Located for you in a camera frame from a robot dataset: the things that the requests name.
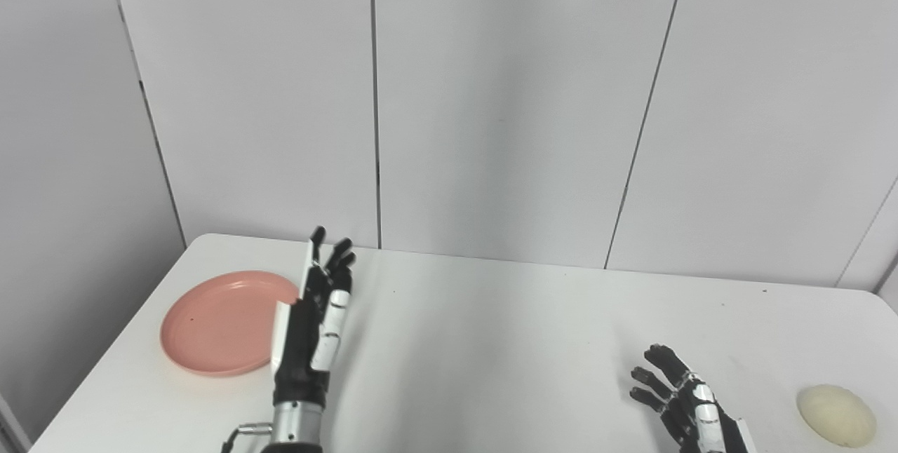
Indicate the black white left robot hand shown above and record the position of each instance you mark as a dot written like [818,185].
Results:
[305,341]

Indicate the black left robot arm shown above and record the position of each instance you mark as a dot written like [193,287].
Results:
[295,428]

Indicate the cream steamed bun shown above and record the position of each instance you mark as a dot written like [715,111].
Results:
[836,416]

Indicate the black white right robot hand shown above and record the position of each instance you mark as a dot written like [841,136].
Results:
[701,418]

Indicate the pink round plate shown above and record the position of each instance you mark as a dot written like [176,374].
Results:
[217,323]

